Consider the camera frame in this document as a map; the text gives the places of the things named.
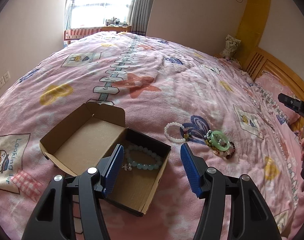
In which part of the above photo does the pink printed blanket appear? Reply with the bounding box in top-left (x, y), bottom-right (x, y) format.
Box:
top-left (0, 31), bottom-right (304, 240)

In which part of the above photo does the green jade bangle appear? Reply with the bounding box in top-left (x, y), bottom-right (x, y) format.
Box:
top-left (210, 130), bottom-right (230, 151)

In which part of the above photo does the dark red bead bracelet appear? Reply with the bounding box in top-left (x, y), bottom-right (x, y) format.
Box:
top-left (223, 141), bottom-right (236, 160)

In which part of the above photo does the pink pillow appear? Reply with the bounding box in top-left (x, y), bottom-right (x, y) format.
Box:
top-left (253, 71), bottom-right (304, 130)

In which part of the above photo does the grey curtain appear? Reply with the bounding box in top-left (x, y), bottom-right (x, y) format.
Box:
top-left (130, 0), bottom-right (158, 37)

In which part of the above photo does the wooden headboard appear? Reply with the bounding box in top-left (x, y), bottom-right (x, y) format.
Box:
top-left (242, 46), bottom-right (304, 110)

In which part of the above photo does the amber and dark bead bracelet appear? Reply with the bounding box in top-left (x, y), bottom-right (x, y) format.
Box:
top-left (180, 126), bottom-right (194, 141)

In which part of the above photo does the window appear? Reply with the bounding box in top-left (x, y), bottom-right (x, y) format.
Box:
top-left (67, 0), bottom-right (140, 29)

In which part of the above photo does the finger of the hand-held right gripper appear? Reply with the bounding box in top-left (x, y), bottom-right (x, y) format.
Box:
top-left (277, 93), bottom-right (302, 117)

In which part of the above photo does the pale blue bead bracelet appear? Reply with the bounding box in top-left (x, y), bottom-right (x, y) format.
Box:
top-left (121, 147), bottom-right (164, 172)

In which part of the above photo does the white bead bracelet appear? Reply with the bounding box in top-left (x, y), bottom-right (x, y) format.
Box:
top-left (164, 122), bottom-right (186, 144)

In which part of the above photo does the black cardboard box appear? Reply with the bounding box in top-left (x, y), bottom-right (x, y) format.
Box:
top-left (39, 102), bottom-right (172, 217)

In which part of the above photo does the group of small desk ornaments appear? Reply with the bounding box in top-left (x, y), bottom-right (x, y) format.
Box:
top-left (104, 17), bottom-right (129, 27)

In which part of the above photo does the mixed colour bead bracelet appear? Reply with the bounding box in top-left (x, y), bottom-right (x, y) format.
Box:
top-left (204, 130), bottom-right (226, 157)

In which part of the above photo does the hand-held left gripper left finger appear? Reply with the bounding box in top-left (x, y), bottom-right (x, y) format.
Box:
top-left (22, 144), bottom-right (125, 240)

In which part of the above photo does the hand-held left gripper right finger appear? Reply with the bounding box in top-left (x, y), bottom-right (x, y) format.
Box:
top-left (180, 142), bottom-right (282, 240)

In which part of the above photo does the wooden desk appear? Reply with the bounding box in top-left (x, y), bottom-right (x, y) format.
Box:
top-left (101, 24), bottom-right (131, 33)

